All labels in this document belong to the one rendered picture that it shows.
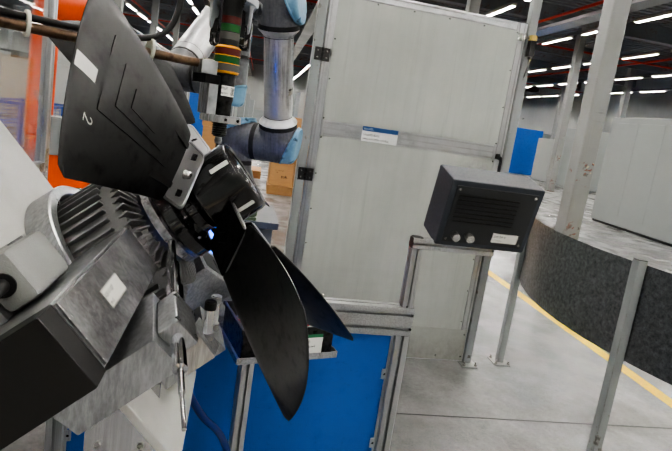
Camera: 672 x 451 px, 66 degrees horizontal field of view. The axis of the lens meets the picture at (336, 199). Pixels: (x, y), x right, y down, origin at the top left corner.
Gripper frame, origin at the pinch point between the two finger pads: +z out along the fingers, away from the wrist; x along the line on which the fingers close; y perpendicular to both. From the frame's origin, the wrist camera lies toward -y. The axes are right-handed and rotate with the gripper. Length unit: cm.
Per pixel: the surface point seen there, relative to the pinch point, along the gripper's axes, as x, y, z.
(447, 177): -57, 28, -36
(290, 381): -13, 49, 31
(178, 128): 4.2, 21.7, 18.2
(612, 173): -775, 36, -865
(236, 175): -4.0, 27.7, 12.3
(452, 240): -62, 44, -36
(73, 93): 11.8, 18.9, 36.0
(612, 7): -442, -176, -519
